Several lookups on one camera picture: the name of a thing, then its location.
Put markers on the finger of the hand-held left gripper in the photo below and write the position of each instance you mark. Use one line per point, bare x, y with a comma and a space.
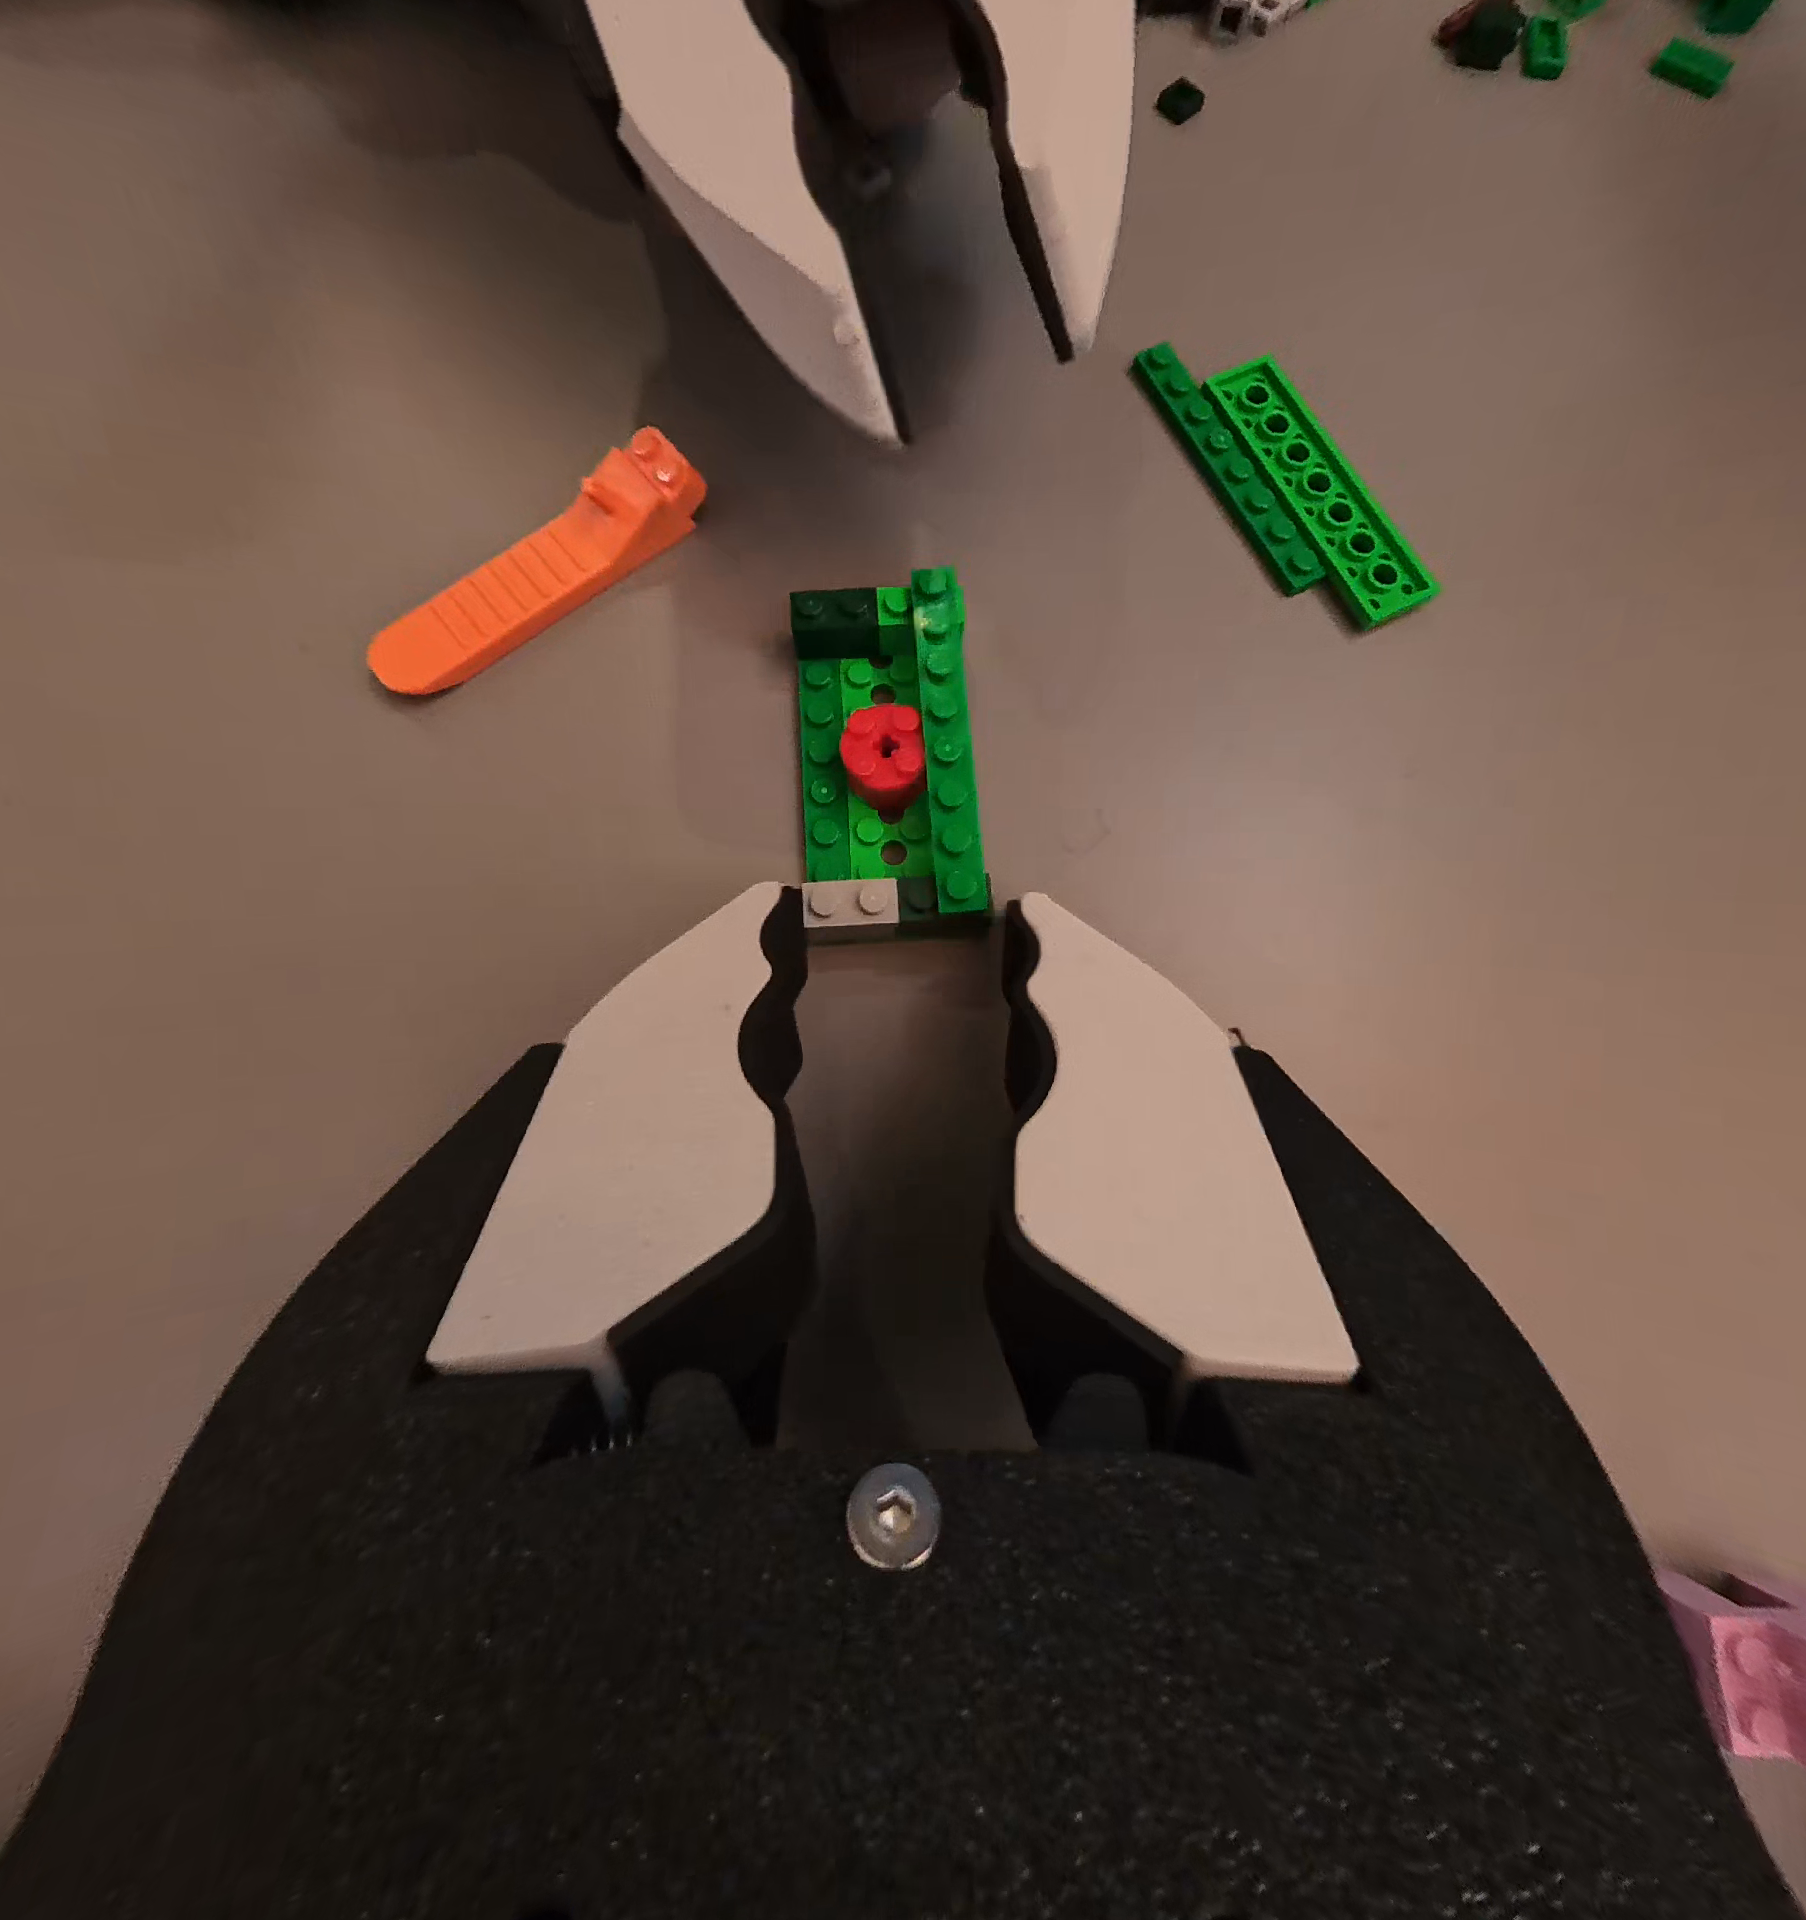
738, 192
1077, 149

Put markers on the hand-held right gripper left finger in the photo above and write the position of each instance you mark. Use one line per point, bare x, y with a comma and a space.
634, 1171

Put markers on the narrow green lego plate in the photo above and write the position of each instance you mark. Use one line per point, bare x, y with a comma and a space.
947, 720
1221, 451

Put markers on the orange brick separator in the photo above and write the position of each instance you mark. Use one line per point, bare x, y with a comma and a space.
511, 603

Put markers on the pile of lego pieces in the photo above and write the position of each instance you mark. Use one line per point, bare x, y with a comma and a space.
1542, 38

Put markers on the pink lego pig figure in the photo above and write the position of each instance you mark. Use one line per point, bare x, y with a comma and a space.
1773, 1681

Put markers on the green lego assembly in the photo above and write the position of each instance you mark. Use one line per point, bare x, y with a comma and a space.
827, 841

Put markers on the white lego bracket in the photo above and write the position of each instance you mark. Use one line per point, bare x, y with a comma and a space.
1246, 14

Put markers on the small dark green lego piece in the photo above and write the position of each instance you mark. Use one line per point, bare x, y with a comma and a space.
1177, 99

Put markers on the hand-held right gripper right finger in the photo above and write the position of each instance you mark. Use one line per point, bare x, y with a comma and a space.
1176, 1199

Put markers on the green lego plate with holes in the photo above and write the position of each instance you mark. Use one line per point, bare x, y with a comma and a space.
1323, 498

